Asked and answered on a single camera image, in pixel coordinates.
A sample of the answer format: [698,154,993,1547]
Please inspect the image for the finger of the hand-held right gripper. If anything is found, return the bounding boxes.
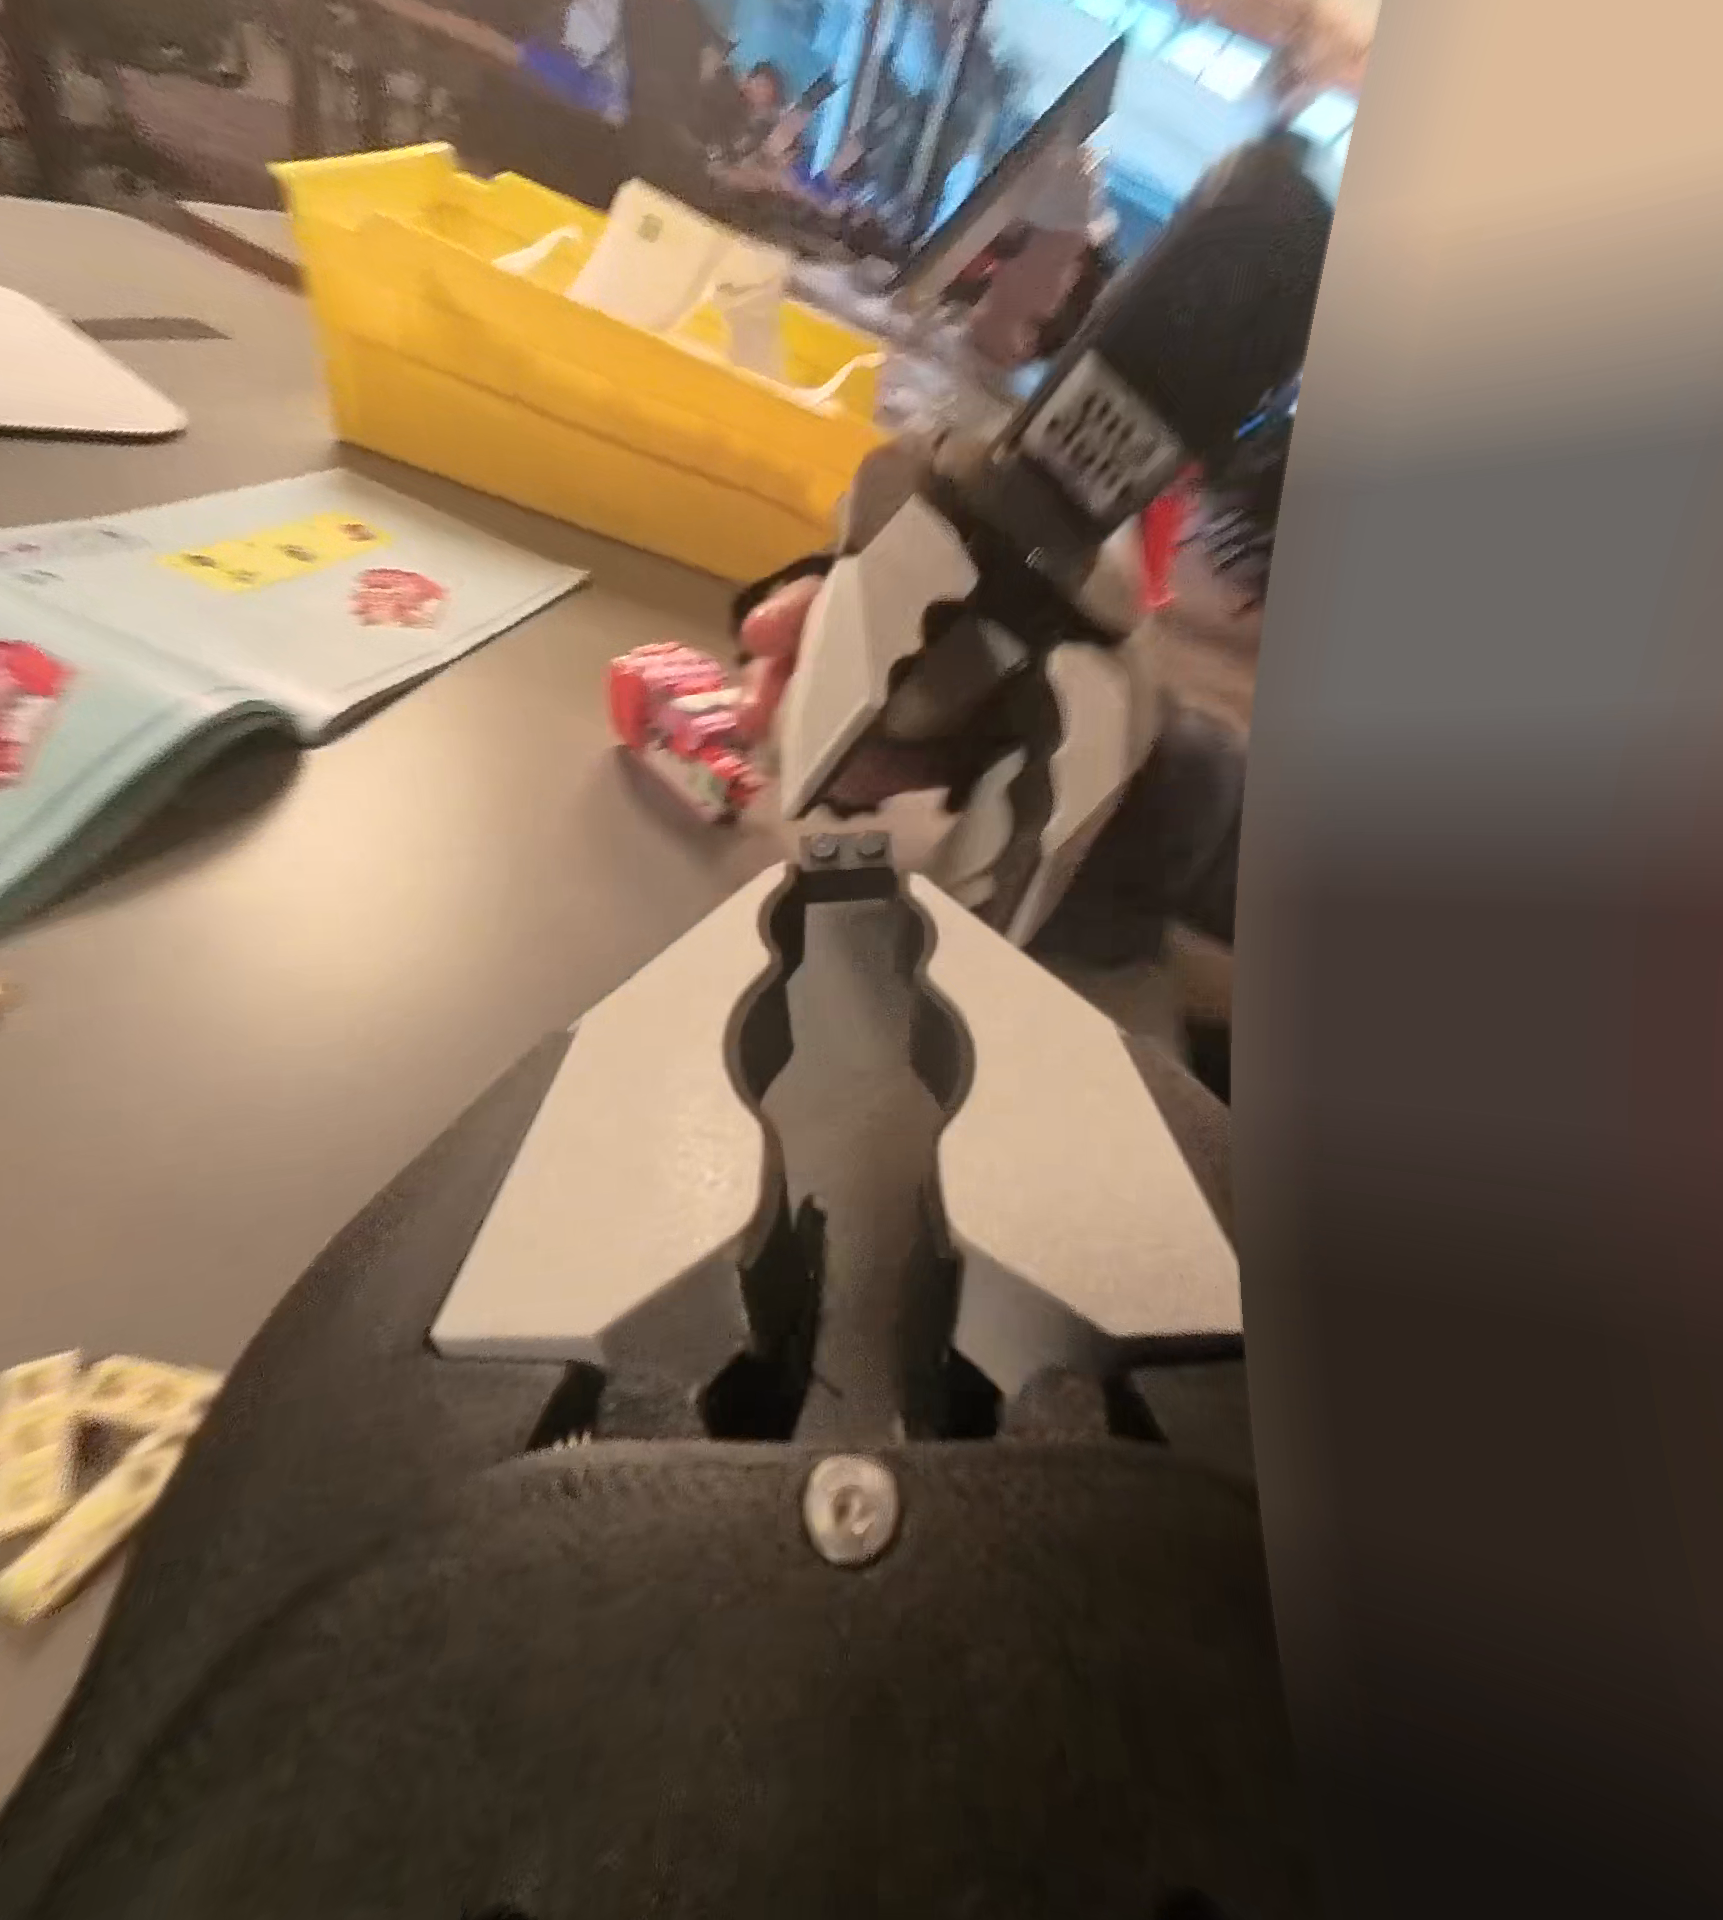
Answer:
[778,494,987,822]
[944,650,1153,950]

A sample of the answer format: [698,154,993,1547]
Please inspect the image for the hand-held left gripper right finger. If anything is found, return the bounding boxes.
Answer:
[883,870,1246,1349]

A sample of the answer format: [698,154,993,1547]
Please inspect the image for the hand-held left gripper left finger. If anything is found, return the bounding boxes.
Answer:
[430,869,824,1354]

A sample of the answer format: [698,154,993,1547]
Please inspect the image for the small dark grey toy brick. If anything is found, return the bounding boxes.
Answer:
[797,828,896,903]

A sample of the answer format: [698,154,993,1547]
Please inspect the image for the person's right hand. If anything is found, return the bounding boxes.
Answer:
[735,573,822,744]

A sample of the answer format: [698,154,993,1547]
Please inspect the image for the red toy brick model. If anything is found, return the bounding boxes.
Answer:
[605,640,774,824]

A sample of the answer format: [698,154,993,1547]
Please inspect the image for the computer monitor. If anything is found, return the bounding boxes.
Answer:
[786,0,1133,295]

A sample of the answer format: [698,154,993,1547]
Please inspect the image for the white plastic bags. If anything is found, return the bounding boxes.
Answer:
[493,177,889,417]

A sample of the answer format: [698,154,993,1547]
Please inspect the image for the yellow plastic bin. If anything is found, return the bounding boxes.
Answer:
[266,144,896,587]

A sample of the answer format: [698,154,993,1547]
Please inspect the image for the heap of yellow toy bricks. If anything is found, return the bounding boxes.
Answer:
[0,1348,229,1623]

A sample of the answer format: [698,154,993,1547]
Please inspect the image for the light blue instruction booklet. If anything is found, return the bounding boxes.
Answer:
[0,466,592,977]

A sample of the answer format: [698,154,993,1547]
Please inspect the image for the white monitor stand base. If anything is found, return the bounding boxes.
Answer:
[0,259,190,441]

